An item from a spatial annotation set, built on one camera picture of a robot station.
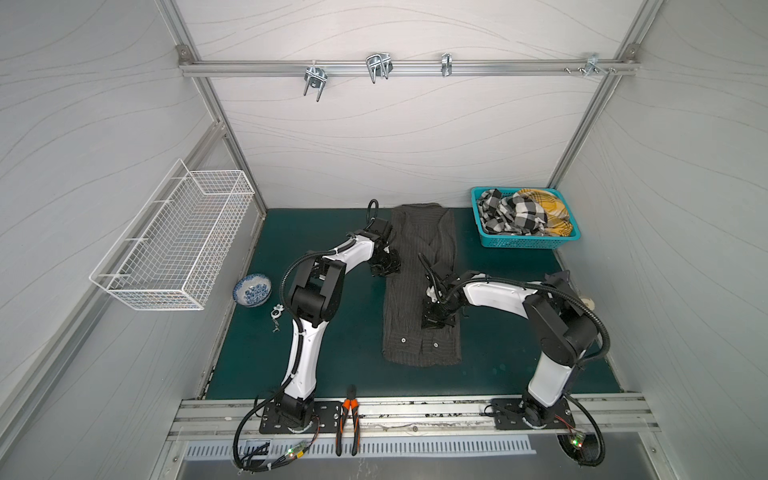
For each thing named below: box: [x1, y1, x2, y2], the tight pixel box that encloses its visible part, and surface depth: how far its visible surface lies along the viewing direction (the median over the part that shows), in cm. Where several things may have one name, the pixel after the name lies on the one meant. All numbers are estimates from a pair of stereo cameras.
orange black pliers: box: [335, 399, 361, 456], surface depth 73 cm
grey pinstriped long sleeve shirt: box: [382, 203, 462, 368], surface depth 92 cm
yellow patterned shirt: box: [519, 188, 573, 237], surface depth 106 cm
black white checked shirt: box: [477, 188, 548, 236], surface depth 106 cm
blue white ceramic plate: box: [232, 273, 272, 307], surface depth 95 cm
